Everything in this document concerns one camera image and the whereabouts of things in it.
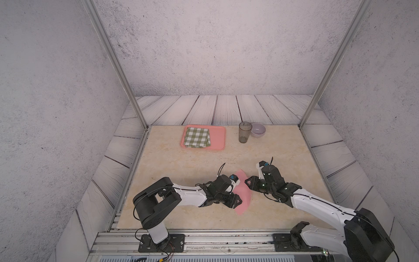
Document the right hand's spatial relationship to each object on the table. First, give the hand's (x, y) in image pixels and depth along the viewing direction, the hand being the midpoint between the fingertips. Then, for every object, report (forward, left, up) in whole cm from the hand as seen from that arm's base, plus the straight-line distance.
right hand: (247, 182), depth 84 cm
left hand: (-9, +3, -6) cm, 11 cm away
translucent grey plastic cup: (+34, -2, +3) cm, 34 cm away
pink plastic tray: (+41, +16, -9) cm, 45 cm away
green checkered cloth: (+36, +29, -7) cm, 47 cm away
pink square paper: (-1, +1, -9) cm, 9 cm away
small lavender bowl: (+42, -13, -5) cm, 44 cm away
